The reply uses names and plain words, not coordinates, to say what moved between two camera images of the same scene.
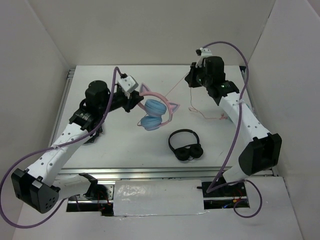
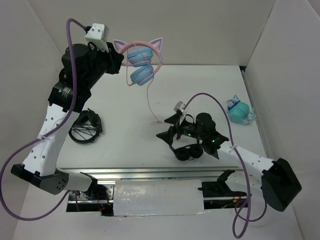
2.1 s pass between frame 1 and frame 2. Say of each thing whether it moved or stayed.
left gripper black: moved
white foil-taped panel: stayed
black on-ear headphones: stayed
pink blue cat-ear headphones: moved
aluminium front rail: stayed
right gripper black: moved
